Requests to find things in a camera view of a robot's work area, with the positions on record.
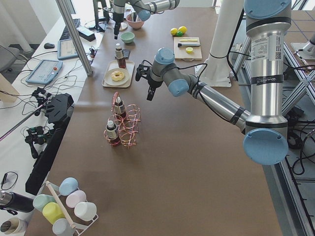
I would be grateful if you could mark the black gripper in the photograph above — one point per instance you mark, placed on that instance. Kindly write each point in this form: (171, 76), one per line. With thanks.
(153, 84)
(117, 18)

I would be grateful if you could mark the tea bottle white cap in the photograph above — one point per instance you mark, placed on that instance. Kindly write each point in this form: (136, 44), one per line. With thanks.
(120, 56)

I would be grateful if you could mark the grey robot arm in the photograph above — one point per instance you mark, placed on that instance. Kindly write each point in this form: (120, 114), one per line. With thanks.
(143, 10)

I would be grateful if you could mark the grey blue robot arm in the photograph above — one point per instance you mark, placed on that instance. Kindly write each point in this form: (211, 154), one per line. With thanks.
(264, 126)

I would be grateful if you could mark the cream bunny tray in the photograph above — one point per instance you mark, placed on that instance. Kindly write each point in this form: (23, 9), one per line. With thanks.
(112, 65)

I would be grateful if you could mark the tea bottle front left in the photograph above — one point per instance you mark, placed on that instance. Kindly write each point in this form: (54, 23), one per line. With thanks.
(119, 108)

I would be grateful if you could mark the tea bottle front right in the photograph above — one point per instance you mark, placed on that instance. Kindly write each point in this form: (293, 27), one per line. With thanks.
(112, 133)

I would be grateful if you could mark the green bowl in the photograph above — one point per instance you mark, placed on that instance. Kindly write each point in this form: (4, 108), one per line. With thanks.
(127, 37)

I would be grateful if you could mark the grey folded cloth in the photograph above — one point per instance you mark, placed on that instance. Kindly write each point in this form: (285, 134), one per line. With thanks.
(126, 53)

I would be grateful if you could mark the pink bowl with ice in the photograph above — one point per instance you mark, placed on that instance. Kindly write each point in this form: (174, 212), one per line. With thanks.
(134, 21)

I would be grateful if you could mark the glazed donut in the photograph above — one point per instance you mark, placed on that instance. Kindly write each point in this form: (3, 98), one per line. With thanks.
(117, 75)

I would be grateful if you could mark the white round plate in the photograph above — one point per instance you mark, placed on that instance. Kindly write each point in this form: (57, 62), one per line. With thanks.
(109, 81)

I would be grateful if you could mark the steel muddler black tip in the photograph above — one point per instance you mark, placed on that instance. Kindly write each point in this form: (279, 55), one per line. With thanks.
(188, 45)

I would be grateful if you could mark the half lemon slice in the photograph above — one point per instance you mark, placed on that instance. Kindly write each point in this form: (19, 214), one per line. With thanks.
(189, 50)

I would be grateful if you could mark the blue teach pendant far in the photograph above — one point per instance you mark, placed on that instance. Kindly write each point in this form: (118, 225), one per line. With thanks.
(66, 50)

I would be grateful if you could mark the blue teach pendant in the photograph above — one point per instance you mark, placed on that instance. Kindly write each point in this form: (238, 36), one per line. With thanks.
(66, 50)
(45, 72)

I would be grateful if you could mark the wooden cutting board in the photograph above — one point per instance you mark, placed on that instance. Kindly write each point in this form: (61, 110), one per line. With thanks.
(180, 53)

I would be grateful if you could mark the yellow plastic knife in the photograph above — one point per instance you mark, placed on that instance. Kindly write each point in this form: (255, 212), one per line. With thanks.
(188, 40)

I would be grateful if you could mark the green lime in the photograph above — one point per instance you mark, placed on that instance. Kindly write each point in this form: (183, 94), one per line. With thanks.
(179, 34)

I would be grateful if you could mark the yellow lemon near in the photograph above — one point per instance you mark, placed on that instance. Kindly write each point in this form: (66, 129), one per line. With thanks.
(173, 31)

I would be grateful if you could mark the yellow lemon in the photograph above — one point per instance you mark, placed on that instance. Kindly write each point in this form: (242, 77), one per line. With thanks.
(182, 29)
(173, 31)

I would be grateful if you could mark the yellow lemon far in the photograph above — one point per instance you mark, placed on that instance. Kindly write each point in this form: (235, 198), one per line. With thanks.
(182, 29)

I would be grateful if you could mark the black computer mouse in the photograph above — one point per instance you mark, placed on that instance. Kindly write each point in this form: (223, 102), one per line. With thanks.
(49, 46)

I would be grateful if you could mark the blue teach pendant near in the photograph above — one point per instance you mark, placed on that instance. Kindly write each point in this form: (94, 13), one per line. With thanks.
(45, 72)

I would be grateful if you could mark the grey office chair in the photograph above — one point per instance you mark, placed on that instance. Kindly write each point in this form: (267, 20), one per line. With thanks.
(7, 57)

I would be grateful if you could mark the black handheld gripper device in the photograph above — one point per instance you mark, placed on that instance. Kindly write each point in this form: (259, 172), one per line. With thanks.
(37, 135)

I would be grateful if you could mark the blue cup on rack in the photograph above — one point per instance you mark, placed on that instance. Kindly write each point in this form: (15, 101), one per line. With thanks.
(68, 186)

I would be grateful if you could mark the pink cup on rack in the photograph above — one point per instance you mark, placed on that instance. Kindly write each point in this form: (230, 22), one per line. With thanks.
(75, 197)

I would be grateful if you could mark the white cup on rack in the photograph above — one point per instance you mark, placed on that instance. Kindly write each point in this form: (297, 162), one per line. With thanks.
(85, 210)

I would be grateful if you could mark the yellow cup on rack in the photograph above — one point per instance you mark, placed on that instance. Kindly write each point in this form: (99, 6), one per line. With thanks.
(52, 212)

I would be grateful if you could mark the green cup on rack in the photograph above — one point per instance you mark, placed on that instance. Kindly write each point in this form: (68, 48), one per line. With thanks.
(41, 200)

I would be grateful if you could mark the grey cup on rack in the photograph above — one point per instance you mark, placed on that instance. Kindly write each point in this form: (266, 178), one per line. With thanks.
(61, 227)

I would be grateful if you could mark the black thermos bottle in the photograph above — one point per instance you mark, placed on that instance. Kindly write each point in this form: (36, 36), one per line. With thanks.
(14, 203)

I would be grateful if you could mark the paper cup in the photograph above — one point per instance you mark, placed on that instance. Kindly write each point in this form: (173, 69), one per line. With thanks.
(13, 226)

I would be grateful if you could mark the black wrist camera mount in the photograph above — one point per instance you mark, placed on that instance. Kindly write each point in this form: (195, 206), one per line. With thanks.
(142, 71)

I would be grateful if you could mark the copper wire bottle rack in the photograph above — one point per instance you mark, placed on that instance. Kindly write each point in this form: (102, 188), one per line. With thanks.
(128, 126)

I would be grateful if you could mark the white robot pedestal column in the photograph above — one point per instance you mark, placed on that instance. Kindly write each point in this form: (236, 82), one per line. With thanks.
(216, 72)

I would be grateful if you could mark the aluminium frame post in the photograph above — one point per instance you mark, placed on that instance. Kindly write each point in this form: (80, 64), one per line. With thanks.
(65, 13)

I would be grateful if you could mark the black camera arm mount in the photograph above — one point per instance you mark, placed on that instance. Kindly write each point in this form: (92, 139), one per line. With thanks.
(44, 146)

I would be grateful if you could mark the white wire cup rack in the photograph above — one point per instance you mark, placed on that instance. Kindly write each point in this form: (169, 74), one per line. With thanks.
(79, 225)

